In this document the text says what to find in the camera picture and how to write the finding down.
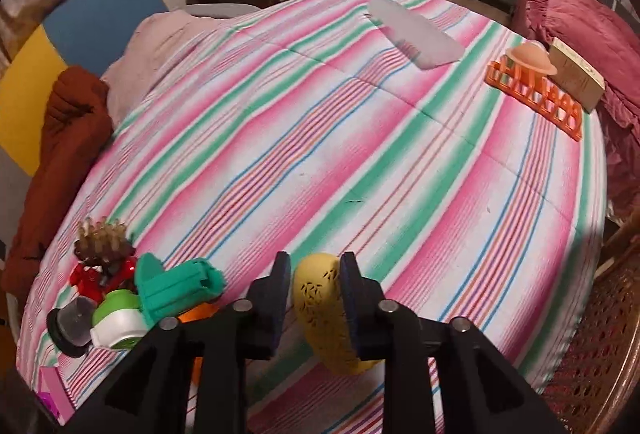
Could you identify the purple plastic item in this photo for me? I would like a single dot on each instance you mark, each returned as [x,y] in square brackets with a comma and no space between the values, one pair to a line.
[46,403]

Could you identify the rust brown blanket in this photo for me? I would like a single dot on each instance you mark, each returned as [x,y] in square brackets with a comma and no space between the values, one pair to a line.
[65,154]

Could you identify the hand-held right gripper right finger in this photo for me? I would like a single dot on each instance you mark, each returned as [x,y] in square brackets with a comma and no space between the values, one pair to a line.
[350,309]

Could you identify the yellow headboard panel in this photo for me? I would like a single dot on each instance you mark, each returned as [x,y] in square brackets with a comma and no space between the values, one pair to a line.
[25,89]

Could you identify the orange plastic item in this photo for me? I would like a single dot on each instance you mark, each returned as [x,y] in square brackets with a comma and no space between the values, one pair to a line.
[200,312]

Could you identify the clear jar with black lid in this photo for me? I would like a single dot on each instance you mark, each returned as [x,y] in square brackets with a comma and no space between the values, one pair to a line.
[75,321]

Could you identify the red toy block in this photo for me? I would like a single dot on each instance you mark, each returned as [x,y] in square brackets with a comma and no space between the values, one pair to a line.
[87,279]

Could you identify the peach plastic bowl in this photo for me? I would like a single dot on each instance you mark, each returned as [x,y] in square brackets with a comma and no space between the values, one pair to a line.
[530,59]

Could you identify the wicker chair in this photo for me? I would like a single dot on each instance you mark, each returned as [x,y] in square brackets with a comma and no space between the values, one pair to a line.
[600,339]

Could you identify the orange plastic rack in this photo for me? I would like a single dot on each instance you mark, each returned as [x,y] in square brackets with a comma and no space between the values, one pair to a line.
[545,104]

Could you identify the striped blanket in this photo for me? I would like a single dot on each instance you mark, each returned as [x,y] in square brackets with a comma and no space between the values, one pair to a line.
[300,139]

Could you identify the yellow perforated plastic case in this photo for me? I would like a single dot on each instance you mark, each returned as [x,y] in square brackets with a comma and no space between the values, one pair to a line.
[320,314]

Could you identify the brown bristle hairbrush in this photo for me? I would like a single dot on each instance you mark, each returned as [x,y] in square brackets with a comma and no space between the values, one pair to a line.
[102,246]

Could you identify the magenta bedding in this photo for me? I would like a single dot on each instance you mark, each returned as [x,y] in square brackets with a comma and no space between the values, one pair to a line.
[590,14]

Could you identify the pale pink quilt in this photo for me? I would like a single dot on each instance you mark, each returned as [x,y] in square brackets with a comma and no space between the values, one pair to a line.
[150,54]

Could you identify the cardboard box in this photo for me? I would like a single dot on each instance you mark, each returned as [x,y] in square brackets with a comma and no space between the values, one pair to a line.
[575,74]

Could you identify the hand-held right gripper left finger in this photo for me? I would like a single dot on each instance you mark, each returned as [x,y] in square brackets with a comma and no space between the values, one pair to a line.
[280,309]

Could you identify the blue headboard panel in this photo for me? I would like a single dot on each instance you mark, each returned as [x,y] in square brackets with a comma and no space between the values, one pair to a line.
[110,4]

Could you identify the green and white container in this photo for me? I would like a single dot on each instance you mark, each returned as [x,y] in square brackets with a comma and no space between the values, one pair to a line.
[117,319]

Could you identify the teal plastic toy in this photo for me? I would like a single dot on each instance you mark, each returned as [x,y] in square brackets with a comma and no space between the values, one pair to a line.
[170,294]

